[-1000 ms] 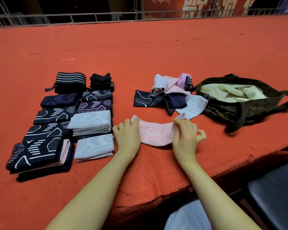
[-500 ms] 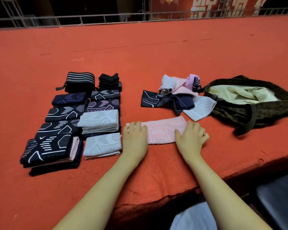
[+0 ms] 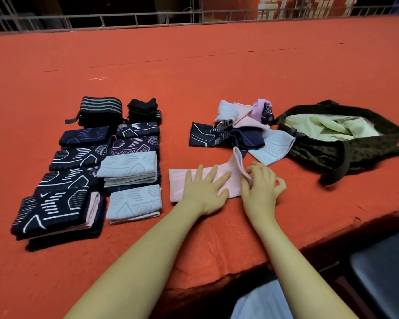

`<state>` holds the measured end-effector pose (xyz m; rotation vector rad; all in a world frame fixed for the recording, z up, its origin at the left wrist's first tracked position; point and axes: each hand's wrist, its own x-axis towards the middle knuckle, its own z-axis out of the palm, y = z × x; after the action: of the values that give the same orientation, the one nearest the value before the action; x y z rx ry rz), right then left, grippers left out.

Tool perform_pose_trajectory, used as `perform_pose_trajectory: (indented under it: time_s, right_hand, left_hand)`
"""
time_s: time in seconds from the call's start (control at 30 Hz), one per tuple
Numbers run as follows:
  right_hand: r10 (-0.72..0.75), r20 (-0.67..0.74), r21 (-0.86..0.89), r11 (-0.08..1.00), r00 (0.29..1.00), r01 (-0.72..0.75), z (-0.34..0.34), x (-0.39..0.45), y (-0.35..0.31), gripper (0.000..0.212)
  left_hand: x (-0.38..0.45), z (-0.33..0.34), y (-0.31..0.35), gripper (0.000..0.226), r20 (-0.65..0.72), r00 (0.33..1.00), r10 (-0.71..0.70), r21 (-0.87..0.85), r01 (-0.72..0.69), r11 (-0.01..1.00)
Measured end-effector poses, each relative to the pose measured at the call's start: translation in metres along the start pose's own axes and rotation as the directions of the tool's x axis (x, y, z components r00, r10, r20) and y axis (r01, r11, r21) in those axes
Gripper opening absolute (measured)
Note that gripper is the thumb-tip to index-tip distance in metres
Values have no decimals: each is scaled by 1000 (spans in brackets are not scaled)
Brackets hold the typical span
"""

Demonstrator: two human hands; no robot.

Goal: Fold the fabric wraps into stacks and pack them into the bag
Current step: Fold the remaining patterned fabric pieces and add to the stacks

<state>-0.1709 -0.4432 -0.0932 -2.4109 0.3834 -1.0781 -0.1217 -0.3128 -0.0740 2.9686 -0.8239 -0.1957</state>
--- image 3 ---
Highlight person's left hand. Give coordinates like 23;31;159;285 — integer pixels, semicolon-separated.
180;164;232;217

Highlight person's right hand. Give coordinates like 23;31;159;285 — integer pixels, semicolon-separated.
241;163;287;226

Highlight single pale pink sock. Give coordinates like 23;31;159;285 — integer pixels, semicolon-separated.
169;147;255;203
53;191;102;235

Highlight single black white-patterned sock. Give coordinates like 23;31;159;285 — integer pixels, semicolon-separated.
189;121;239;149
33;166;102;198
49;144;110;172

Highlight single black purple-lined sock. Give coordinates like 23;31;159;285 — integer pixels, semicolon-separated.
108;135;160;156

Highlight single black grey-striped sock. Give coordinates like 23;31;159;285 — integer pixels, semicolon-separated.
116;122;160;138

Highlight single navy purple-cuffed sock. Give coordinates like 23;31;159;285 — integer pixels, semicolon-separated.
25;196;108;253

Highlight single black white-lined sock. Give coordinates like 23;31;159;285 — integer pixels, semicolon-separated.
11;189;90;239

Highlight person's right forearm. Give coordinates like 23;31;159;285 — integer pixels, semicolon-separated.
253;219;359;319

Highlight person's left forearm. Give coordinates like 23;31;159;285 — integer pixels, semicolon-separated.
65;202;203;319

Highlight person's pale blue clothing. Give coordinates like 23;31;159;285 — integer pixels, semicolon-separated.
229;279;295;319

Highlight single navy striped sock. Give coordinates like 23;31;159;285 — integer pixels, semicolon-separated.
236;126;266;152

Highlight heap of dark patterned socks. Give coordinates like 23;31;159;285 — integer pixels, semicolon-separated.
214;98;275;132

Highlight dark grey seat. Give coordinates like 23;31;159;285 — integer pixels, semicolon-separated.
349;226;399;319

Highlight red banner with white print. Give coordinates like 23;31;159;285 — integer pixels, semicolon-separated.
199;0;360;21

